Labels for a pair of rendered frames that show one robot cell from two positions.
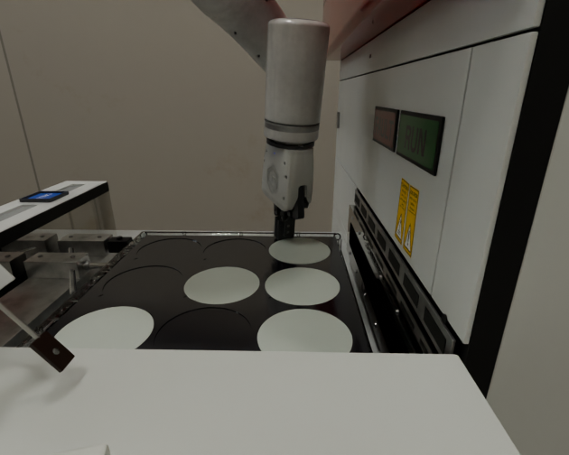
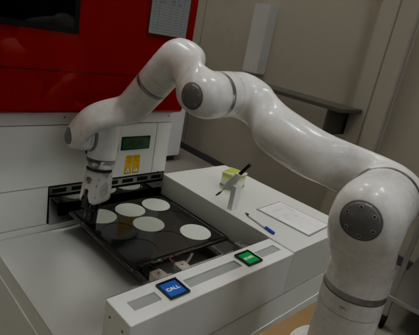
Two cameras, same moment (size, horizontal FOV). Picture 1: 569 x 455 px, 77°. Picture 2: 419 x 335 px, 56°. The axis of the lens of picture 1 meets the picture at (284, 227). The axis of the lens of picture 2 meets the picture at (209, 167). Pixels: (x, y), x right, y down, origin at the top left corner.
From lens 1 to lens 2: 155 cm
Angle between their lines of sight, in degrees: 123
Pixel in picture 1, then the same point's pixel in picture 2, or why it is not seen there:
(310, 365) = (183, 183)
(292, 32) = not seen: hidden behind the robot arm
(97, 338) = (197, 231)
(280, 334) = (159, 207)
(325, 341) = (154, 201)
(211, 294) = (157, 223)
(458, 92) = (154, 130)
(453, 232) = (157, 155)
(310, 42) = not seen: hidden behind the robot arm
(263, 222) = not seen: outside the picture
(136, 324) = (186, 228)
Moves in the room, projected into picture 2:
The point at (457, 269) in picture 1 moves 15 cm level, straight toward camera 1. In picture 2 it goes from (160, 160) to (197, 163)
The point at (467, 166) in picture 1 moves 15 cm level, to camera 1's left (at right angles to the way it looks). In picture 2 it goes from (159, 142) to (186, 155)
